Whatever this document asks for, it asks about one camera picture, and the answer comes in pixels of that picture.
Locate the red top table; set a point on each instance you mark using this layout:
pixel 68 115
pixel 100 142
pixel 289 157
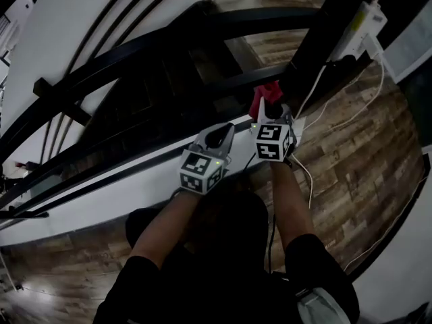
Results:
pixel 8 272

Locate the grey waist bag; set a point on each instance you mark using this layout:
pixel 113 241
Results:
pixel 322 307

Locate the person's right forearm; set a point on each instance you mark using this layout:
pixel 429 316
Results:
pixel 292 204

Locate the frosted glass partition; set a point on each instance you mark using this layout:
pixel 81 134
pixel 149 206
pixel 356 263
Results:
pixel 411 39

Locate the dark wooden staircase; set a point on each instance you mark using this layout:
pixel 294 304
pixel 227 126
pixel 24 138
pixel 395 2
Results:
pixel 168 89

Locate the red cloth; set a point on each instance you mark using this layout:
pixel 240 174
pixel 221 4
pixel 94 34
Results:
pixel 268 91

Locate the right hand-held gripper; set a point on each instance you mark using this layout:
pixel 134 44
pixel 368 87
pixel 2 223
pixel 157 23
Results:
pixel 270 143

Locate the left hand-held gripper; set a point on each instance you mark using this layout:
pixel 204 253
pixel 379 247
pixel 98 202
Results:
pixel 199 170

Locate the short dark wooden post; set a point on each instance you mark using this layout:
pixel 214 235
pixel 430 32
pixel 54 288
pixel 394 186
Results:
pixel 60 100

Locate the person's black clothing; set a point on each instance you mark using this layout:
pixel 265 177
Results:
pixel 219 282

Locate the dark wooden stair rails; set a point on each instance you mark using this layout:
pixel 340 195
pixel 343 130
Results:
pixel 101 19

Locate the black wristband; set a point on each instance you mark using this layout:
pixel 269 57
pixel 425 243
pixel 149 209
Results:
pixel 288 163

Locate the person's left forearm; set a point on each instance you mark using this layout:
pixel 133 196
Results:
pixel 162 228

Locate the white power strip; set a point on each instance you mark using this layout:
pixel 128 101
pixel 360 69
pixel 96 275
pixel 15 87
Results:
pixel 361 29

